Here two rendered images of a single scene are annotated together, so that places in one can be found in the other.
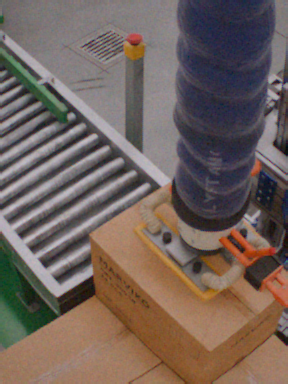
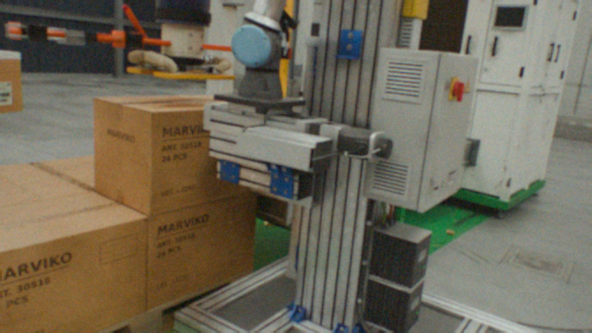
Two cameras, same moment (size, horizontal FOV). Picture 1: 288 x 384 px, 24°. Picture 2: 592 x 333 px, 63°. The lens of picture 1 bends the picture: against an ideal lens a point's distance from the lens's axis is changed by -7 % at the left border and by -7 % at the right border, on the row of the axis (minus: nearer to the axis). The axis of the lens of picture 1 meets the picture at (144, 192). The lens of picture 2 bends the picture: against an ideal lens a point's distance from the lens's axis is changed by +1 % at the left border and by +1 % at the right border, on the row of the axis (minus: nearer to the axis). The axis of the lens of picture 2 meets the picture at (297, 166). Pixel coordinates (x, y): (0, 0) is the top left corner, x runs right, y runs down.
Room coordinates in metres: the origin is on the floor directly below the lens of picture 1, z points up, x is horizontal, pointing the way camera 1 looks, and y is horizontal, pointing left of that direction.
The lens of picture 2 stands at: (1.36, -2.32, 1.20)
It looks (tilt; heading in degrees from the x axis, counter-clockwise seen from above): 13 degrees down; 79
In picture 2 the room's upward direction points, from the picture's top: 5 degrees clockwise
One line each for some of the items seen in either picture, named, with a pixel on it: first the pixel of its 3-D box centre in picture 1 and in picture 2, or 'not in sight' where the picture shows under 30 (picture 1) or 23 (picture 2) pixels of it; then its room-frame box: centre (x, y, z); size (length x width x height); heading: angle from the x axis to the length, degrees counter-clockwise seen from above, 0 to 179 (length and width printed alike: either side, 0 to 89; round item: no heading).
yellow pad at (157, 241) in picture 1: (181, 254); (168, 68); (1.20, -0.11, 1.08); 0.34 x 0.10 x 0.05; 39
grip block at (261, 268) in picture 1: (263, 270); (128, 40); (1.07, -0.35, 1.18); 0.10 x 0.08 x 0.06; 129
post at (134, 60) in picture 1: (134, 122); not in sight; (2.30, 0.05, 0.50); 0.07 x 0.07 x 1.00; 40
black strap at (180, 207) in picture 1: (212, 191); (184, 15); (1.26, -0.19, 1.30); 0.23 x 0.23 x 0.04
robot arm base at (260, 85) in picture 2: not in sight; (261, 82); (1.54, -0.68, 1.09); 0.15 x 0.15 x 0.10
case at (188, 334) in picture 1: (191, 291); (181, 147); (1.27, -0.17, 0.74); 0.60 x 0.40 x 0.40; 41
